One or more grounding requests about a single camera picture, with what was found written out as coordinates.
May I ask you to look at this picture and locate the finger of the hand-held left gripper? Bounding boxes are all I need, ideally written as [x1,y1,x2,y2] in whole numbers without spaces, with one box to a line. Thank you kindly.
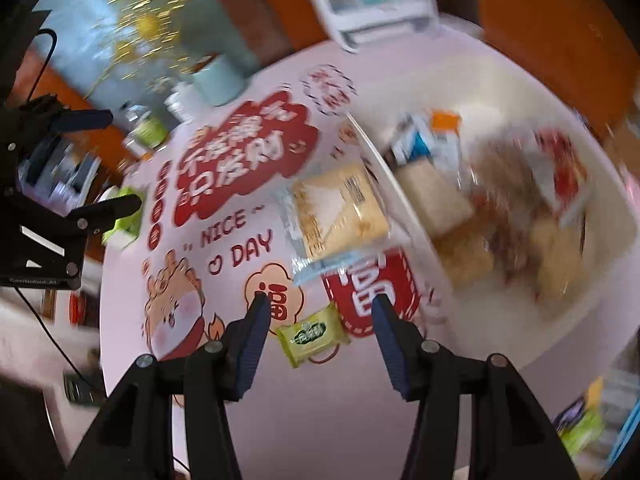
[20,194,143,273]
[0,95,115,153]

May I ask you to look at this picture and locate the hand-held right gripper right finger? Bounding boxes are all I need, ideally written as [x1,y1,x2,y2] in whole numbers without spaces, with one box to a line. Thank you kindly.
[371,292,583,480]

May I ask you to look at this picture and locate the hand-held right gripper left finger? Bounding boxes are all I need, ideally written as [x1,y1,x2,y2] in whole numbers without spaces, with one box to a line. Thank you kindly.
[65,291,273,480]

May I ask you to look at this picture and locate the small green snack packet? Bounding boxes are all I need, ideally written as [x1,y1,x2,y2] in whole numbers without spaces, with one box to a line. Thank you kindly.
[276,302,351,368]

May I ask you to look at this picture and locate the white plastic tray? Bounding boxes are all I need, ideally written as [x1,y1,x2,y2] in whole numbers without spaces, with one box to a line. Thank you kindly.
[345,67,640,366]

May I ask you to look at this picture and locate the clear tan cracker packet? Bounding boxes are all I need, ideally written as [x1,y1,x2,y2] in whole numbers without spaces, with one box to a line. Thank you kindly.
[272,162,401,286]

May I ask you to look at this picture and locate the beige cracker block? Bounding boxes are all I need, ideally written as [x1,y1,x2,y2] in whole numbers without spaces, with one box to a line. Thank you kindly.
[395,162,473,236]

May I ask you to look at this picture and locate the clear bag of pale pastries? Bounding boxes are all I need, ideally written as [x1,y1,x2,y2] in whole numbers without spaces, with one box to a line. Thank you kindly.
[525,210,586,301]

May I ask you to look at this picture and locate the blue snack packet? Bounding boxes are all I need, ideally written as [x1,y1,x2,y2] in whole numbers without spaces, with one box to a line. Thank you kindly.
[392,115,436,166]

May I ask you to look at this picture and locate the orange and white snack packet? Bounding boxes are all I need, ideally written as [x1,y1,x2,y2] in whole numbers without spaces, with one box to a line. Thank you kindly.
[430,110,463,171]

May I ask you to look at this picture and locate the white red printed snack packet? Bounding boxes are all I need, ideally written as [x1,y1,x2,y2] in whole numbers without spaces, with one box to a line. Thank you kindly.
[530,130,588,226]

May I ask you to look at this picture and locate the green tissue box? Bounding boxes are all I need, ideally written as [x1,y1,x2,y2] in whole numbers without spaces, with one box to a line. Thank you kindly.
[100,185,148,248]

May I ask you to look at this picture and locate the bottle with green label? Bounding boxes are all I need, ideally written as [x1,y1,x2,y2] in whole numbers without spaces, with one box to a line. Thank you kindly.
[122,104,171,158]

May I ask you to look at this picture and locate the pink printed table cover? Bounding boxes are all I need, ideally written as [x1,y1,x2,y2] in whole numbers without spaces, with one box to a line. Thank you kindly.
[97,25,631,480]

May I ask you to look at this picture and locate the white pill bottle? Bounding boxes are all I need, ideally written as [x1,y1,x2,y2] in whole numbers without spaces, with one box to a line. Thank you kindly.
[165,85,193,123]

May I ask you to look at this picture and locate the red object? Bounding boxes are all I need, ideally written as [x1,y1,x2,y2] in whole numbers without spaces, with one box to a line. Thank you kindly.
[70,292,101,326]

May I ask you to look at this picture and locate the gold decorative branches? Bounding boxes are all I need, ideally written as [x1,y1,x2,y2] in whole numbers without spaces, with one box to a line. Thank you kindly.
[85,0,251,106]

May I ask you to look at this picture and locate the mint green container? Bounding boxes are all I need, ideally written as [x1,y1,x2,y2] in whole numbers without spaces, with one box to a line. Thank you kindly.
[192,55,251,107]

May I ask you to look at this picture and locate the colourful packaging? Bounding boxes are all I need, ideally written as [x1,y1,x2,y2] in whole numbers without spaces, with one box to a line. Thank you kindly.
[550,375,636,461]

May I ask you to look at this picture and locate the white appliance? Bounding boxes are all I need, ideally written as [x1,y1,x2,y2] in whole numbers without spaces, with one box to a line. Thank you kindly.
[290,0,441,53]

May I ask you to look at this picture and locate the black cable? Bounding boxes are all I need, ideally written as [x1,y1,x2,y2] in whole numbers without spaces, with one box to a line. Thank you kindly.
[27,30,58,108]

